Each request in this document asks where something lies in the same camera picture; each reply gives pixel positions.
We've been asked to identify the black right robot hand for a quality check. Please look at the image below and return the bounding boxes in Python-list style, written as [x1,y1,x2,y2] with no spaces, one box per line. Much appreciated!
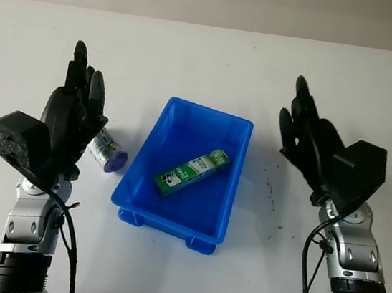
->
[268,72,354,210]

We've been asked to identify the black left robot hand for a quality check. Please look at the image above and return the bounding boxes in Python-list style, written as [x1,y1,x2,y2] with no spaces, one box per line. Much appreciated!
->
[27,35,120,193]

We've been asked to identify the silver purple bag roll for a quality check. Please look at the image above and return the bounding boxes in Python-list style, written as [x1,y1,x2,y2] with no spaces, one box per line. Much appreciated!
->
[82,125,132,176]

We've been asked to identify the green toothpaste box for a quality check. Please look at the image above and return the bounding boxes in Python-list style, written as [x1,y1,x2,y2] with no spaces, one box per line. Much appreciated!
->
[152,140,234,206]

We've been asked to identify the blue plastic tray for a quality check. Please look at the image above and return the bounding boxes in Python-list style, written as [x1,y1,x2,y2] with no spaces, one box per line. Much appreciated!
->
[105,90,257,261]

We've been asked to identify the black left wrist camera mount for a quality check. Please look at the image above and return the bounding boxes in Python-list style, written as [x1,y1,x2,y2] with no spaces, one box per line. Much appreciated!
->
[0,109,57,179]

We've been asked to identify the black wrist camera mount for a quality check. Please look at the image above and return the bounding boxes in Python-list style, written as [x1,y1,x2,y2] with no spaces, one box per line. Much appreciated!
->
[0,109,57,179]
[323,136,390,219]

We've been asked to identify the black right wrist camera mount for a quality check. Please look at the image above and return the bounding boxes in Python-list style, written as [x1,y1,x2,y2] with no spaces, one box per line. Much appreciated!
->
[323,136,390,219]

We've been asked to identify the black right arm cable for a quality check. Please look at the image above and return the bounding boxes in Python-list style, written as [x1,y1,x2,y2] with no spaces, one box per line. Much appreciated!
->
[298,201,359,293]

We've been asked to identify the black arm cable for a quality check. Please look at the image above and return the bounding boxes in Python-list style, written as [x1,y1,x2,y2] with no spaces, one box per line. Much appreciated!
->
[10,167,91,293]
[298,201,359,293]

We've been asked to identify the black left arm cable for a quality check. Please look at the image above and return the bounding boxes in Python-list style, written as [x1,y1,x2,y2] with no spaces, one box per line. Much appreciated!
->
[10,167,91,293]

